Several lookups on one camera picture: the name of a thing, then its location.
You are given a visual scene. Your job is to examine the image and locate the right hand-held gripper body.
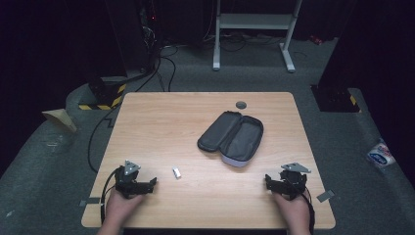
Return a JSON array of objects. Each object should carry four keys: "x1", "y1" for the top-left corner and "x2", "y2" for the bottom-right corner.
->
[{"x1": 269, "y1": 162, "x2": 312, "y2": 201}]

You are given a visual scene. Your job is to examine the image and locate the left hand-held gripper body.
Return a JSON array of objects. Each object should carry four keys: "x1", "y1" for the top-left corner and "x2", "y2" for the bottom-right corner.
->
[{"x1": 114, "y1": 159, "x2": 153, "y2": 199}]

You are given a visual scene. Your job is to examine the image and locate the dark grey pencil case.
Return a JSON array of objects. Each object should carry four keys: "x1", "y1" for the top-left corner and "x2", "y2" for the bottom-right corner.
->
[{"x1": 197, "y1": 110, "x2": 264, "y2": 168}]

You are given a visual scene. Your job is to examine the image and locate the person's left hand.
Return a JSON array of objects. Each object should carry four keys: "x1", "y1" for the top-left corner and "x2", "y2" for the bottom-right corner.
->
[{"x1": 104, "y1": 188, "x2": 147, "y2": 229}]

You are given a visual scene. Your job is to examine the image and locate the person's right hand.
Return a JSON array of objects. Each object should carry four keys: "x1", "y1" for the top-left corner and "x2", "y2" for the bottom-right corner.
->
[{"x1": 272, "y1": 191, "x2": 311, "y2": 233}]

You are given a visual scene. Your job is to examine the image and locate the grey tape strip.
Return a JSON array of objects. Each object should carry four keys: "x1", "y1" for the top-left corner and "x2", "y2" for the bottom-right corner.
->
[
  {"x1": 315, "y1": 189, "x2": 336, "y2": 204},
  {"x1": 78, "y1": 197, "x2": 102, "y2": 208}
]

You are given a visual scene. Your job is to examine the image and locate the black yellow striped base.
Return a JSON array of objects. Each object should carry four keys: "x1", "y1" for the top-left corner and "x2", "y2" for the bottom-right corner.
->
[
  {"x1": 77, "y1": 76, "x2": 127, "y2": 112},
  {"x1": 310, "y1": 84, "x2": 362, "y2": 114}
]

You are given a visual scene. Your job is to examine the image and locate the beige cardboard piece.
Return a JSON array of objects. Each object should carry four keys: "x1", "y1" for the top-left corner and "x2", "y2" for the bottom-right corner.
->
[{"x1": 41, "y1": 108, "x2": 78, "y2": 133}]

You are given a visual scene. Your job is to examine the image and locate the white blue packet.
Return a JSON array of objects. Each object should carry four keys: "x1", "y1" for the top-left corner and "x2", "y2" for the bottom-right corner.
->
[{"x1": 366, "y1": 138, "x2": 397, "y2": 168}]

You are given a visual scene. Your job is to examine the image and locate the dark equipment rack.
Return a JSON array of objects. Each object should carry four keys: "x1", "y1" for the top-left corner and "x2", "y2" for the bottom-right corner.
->
[{"x1": 104, "y1": 0, "x2": 164, "y2": 74}]

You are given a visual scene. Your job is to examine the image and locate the white metal stand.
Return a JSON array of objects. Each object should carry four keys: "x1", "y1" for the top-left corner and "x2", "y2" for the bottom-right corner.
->
[{"x1": 212, "y1": 0, "x2": 303, "y2": 73}]

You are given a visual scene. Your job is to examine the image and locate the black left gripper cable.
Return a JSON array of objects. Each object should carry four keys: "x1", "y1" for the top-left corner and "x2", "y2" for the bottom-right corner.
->
[{"x1": 99, "y1": 167, "x2": 122, "y2": 225}]

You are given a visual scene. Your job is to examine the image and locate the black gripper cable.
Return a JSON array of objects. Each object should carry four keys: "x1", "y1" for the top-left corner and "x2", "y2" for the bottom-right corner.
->
[
  {"x1": 293, "y1": 182, "x2": 317, "y2": 235},
  {"x1": 99, "y1": 167, "x2": 122, "y2": 225}
]

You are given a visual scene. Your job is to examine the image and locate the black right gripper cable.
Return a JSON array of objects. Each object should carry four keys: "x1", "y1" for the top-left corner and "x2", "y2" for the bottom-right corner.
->
[{"x1": 293, "y1": 182, "x2": 317, "y2": 235}]

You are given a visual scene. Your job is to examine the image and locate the black floor cable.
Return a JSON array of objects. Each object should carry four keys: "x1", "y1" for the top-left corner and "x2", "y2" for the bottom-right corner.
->
[{"x1": 87, "y1": 45, "x2": 178, "y2": 174}]

